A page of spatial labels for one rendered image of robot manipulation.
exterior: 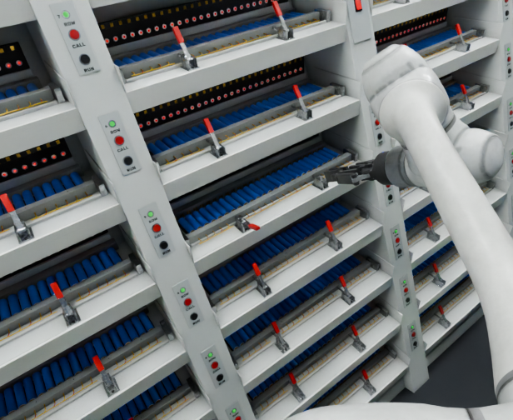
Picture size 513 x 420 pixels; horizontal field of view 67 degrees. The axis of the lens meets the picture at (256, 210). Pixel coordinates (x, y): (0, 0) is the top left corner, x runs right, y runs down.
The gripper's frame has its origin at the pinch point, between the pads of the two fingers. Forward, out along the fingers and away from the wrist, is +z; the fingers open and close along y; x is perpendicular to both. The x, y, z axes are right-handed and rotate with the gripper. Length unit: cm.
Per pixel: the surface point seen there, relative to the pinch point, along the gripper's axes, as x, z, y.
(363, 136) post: 5.0, 5.9, 18.0
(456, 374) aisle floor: -97, 18, 36
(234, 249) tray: -6.5, 7.7, -31.5
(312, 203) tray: -5.8, 7.2, -5.6
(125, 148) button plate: 25, 0, -47
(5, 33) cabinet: 56, 15, -56
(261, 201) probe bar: 0.7, 10.3, -18.2
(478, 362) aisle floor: -98, 16, 46
